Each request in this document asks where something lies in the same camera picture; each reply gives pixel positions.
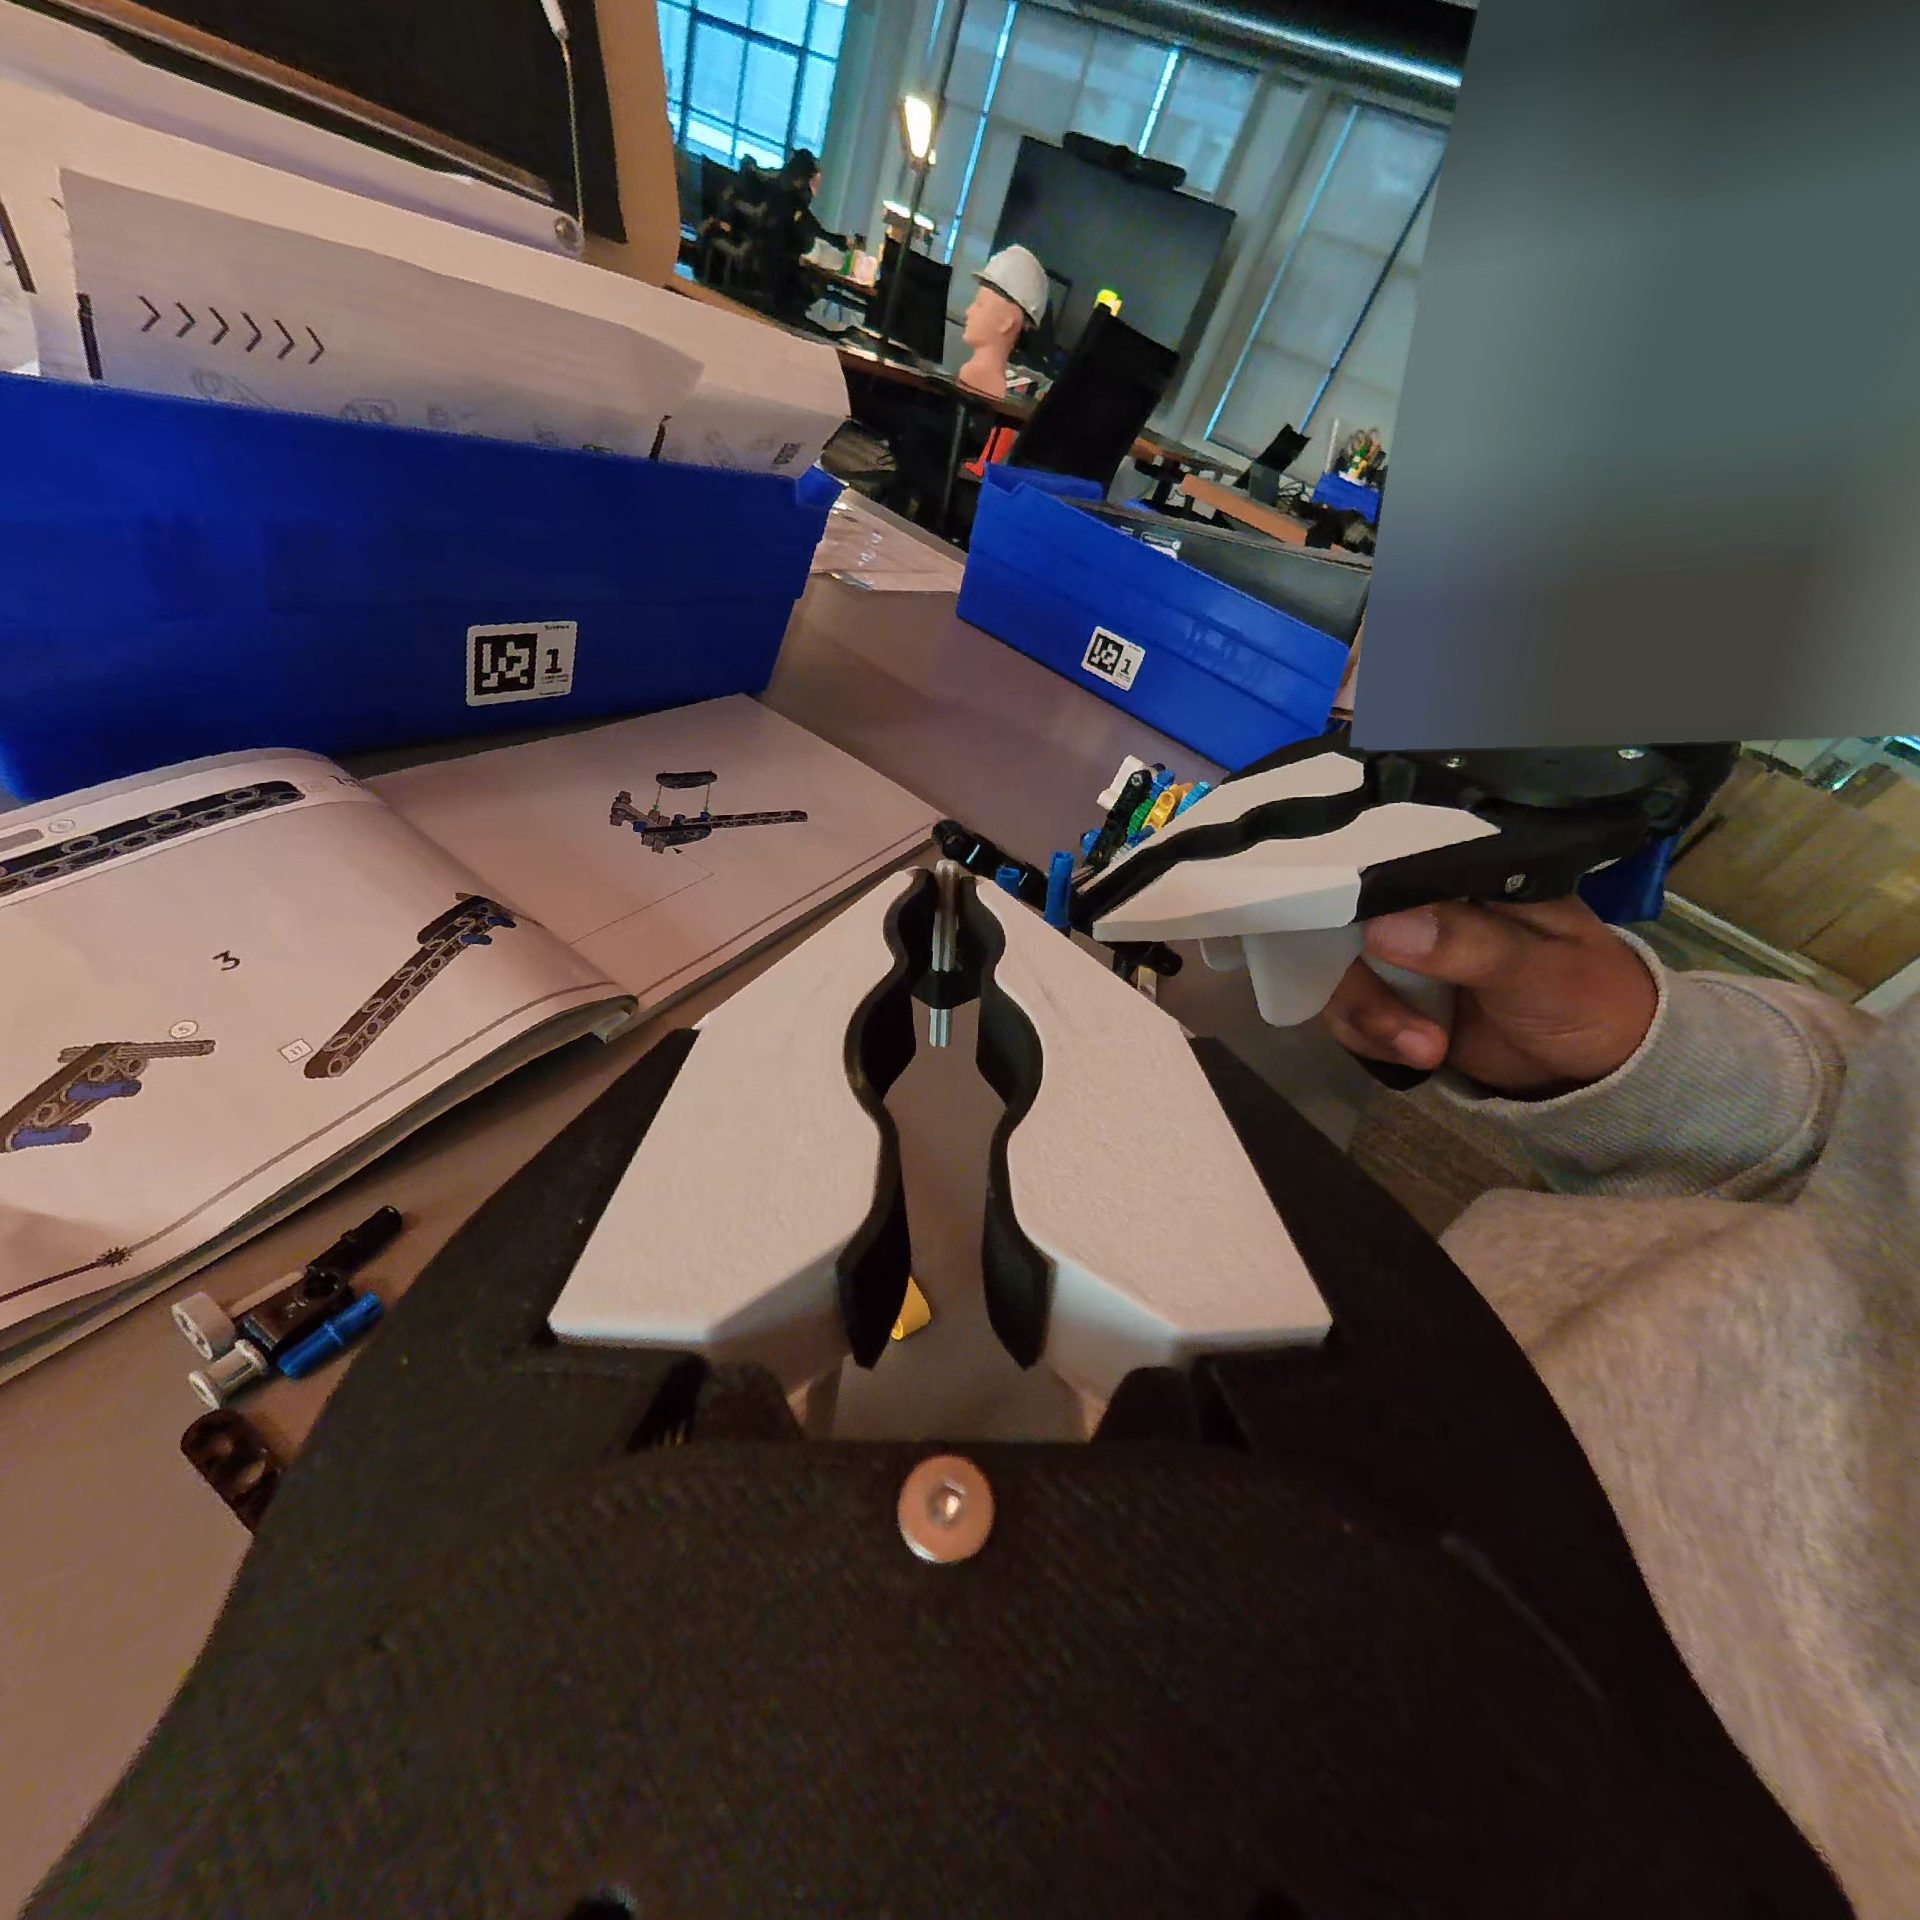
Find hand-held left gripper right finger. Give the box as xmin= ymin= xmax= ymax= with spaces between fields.
xmin=970 ymin=878 xmax=1335 ymax=1434

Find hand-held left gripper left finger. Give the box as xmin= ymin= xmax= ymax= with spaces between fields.
xmin=545 ymin=867 xmax=938 ymax=1439

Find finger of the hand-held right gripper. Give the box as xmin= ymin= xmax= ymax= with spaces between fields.
xmin=1077 ymin=747 xmax=1383 ymax=916
xmin=1087 ymin=801 xmax=1508 ymax=952

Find pile of coloured lego pieces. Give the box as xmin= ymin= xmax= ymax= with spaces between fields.
xmin=1077 ymin=754 xmax=1228 ymax=881

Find grey lego axle assembly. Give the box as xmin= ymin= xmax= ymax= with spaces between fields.
xmin=914 ymin=855 xmax=982 ymax=1052

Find person's right forearm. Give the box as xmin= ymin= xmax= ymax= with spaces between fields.
xmin=1438 ymin=929 xmax=1895 ymax=1204

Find black lego connector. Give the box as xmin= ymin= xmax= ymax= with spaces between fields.
xmin=929 ymin=814 xmax=1055 ymax=906

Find open lego instruction booklet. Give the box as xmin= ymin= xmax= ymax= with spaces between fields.
xmin=0 ymin=690 xmax=945 ymax=1376

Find black lego axle pin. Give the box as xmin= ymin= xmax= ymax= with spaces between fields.
xmin=304 ymin=1200 xmax=406 ymax=1280

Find long blue lego pin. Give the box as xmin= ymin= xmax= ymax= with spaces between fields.
xmin=273 ymin=1290 xmax=386 ymax=1383

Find black lego connector block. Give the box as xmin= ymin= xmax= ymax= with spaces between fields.
xmin=238 ymin=1265 xmax=356 ymax=1355

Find dark brown lego liftarm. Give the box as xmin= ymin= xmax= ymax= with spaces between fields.
xmin=175 ymin=1408 xmax=293 ymax=1536

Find person's right hand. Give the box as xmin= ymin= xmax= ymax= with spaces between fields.
xmin=1322 ymin=894 xmax=1670 ymax=1099

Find small blue plastic bin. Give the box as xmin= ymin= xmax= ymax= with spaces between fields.
xmin=953 ymin=462 xmax=1373 ymax=778

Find stack of cardboard boxes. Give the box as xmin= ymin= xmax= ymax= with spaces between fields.
xmin=1661 ymin=762 xmax=1920 ymax=995

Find wooden office desk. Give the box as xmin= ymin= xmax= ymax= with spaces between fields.
xmin=837 ymin=334 xmax=1356 ymax=530

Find blue pen cup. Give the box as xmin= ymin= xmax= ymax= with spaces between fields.
xmin=1317 ymin=424 xmax=1386 ymax=530

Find black computer monitor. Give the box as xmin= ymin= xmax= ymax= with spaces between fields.
xmin=1007 ymin=305 xmax=1182 ymax=491

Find clear plastic bag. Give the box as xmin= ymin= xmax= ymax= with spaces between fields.
xmin=807 ymin=486 xmax=970 ymax=596

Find mannequin head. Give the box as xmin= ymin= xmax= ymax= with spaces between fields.
xmin=957 ymin=282 xmax=1040 ymax=402

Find white hard hat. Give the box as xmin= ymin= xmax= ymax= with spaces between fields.
xmin=969 ymin=240 xmax=1055 ymax=331

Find large black television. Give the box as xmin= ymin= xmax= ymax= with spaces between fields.
xmin=986 ymin=129 xmax=1240 ymax=374

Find person's grey sweatshirt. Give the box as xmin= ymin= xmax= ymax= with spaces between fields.
xmin=1438 ymin=990 xmax=1920 ymax=1920

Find white barcode booklet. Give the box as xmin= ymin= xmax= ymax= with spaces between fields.
xmin=656 ymin=321 xmax=856 ymax=483

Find floor lamp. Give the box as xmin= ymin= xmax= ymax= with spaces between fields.
xmin=894 ymin=89 xmax=942 ymax=366

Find large blue plastic bin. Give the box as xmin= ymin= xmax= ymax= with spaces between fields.
xmin=0 ymin=368 xmax=848 ymax=807

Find white chevron print booklet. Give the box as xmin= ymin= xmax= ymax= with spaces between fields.
xmin=56 ymin=163 xmax=711 ymax=462

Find black panel tan frame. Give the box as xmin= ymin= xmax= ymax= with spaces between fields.
xmin=140 ymin=0 xmax=681 ymax=290

